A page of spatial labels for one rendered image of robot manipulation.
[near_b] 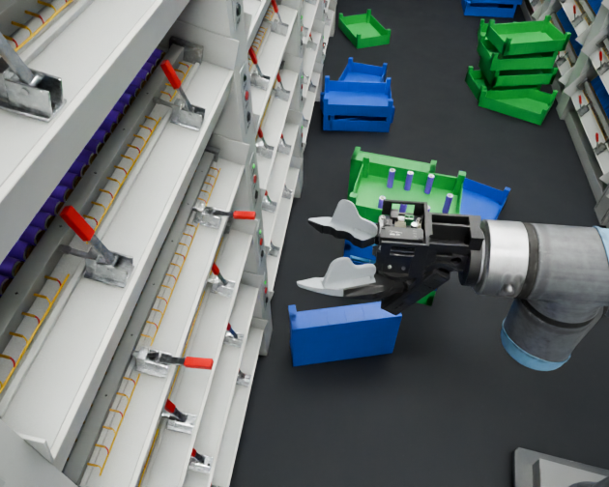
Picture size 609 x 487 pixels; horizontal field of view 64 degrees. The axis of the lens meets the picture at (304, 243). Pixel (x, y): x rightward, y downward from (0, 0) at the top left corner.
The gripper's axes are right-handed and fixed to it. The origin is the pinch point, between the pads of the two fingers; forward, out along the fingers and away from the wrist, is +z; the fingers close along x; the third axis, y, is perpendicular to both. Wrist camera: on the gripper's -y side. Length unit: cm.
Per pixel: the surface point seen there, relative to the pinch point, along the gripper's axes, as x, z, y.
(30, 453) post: 30.8, 15.5, 11.9
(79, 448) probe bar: 24.8, 22.0, -6.4
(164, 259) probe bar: -2.5, 21.7, -6.5
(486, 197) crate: -110, -54, -85
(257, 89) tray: -56, 19, -10
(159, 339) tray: 8.8, 19.4, -9.8
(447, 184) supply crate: -75, -30, -50
